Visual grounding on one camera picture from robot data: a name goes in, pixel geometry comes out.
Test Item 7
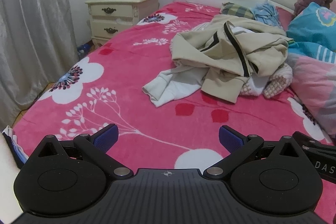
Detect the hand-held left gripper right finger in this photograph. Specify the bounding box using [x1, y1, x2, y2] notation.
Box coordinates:
[203, 125, 309, 180]

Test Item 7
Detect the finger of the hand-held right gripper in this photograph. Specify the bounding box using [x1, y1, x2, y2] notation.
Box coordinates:
[292, 131, 336, 153]

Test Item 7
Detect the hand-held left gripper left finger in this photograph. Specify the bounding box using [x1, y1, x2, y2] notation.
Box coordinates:
[28, 123, 133, 178]

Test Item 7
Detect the beige zip jacket black trim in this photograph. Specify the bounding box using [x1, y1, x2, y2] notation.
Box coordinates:
[170, 14, 289, 104]

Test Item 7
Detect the pink quilt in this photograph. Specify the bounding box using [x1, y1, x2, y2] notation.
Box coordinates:
[289, 53, 336, 135]

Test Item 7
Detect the pink white knit sweater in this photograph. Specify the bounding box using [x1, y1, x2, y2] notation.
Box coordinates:
[240, 63, 293, 98]

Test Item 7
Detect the white garment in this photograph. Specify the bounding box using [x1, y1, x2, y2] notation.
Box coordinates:
[142, 66, 209, 108]

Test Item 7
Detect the pink floral blanket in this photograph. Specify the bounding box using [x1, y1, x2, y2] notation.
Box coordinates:
[12, 1, 336, 219]

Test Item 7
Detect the blue object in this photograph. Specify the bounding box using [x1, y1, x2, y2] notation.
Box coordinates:
[77, 43, 91, 55]

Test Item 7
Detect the white printed cloth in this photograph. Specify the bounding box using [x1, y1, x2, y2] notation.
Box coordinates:
[2, 126, 19, 146]

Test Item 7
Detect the white fuzzy sweater black trim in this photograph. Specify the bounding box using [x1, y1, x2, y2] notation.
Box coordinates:
[0, 132, 29, 224]

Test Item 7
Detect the cream nightstand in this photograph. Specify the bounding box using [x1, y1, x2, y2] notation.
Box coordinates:
[84, 0, 160, 49]

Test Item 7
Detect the pink pillow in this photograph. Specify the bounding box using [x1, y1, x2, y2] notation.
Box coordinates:
[276, 6, 295, 28]

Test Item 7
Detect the green plaid cloth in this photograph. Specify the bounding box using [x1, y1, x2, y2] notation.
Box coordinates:
[220, 2, 255, 20]

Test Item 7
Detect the light blue cloth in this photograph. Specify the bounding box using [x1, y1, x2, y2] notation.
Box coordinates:
[252, 3, 284, 29]

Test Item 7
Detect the grey curtain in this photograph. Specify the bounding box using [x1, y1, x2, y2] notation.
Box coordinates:
[0, 0, 79, 130]

